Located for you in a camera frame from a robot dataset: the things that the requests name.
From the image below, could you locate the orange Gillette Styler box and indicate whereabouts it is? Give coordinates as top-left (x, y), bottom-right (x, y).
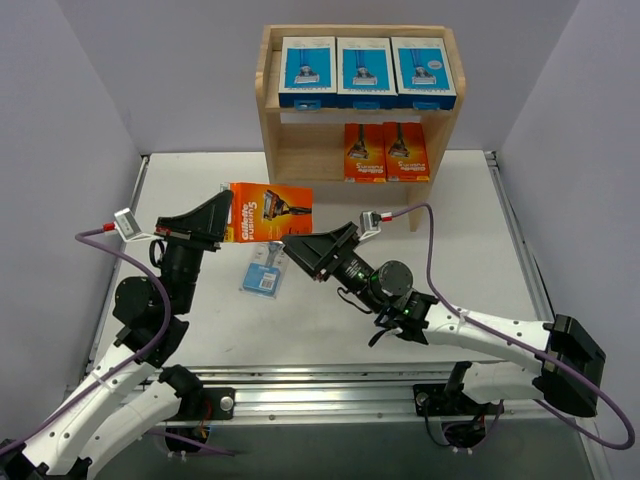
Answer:
top-left (220, 182), bottom-right (313, 243)

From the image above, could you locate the clear blister razor pack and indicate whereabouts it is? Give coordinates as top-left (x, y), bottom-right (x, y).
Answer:
top-left (240, 241), bottom-right (289, 299)

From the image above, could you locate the orange Gillette Fusion box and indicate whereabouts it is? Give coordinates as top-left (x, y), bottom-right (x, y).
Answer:
top-left (344, 123), bottom-right (386, 183)
top-left (382, 122), bottom-right (430, 182)

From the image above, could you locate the blue Harry's razor box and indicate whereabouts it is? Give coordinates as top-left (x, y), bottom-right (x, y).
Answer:
top-left (278, 36), bottom-right (337, 110)
top-left (391, 37), bottom-right (457, 111)
top-left (336, 37), bottom-right (398, 109)

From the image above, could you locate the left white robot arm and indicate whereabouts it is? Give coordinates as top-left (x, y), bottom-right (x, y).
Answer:
top-left (1, 190), bottom-right (233, 479)

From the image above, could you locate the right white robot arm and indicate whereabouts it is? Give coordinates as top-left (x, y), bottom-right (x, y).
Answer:
top-left (282, 223), bottom-right (606, 418)

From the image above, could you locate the wooden shelf unit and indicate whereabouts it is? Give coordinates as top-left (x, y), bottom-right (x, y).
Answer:
top-left (255, 24), bottom-right (466, 205)

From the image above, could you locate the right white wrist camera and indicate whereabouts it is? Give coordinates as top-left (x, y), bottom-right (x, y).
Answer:
top-left (359, 211), bottom-right (393, 243)

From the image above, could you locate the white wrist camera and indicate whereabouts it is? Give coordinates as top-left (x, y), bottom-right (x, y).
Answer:
top-left (114, 208), bottom-right (154, 243)
top-left (359, 211), bottom-right (393, 243)

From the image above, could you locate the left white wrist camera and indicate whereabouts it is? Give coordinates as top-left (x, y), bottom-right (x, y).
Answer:
top-left (114, 208), bottom-right (154, 243)

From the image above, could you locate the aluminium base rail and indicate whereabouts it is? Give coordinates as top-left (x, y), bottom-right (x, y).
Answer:
top-left (54, 149), bottom-right (599, 429)

